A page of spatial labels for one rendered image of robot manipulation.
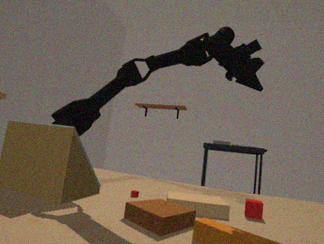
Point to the red cube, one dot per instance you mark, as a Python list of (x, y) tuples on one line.
[(253, 209)]

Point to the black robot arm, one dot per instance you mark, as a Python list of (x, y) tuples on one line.
[(81, 114)]

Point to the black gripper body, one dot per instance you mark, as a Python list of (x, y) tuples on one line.
[(239, 67)]

